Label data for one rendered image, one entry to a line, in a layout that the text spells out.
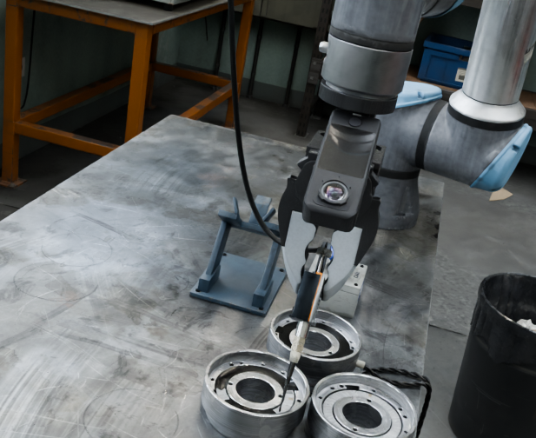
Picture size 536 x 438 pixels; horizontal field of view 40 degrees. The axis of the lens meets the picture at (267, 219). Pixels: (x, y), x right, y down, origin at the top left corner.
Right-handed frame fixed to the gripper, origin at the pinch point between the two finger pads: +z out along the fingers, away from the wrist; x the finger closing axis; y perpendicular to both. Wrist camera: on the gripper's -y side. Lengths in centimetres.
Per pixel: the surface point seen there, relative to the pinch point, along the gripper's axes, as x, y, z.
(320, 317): -0.9, 11.7, 10.0
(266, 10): 96, 379, 34
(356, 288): -3.9, 18.9, 8.7
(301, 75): 71, 402, 73
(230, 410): 4.0, -9.9, 9.3
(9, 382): 25.9, -11.2, 13.1
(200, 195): 25, 45, 13
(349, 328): -4.5, 10.3, 9.5
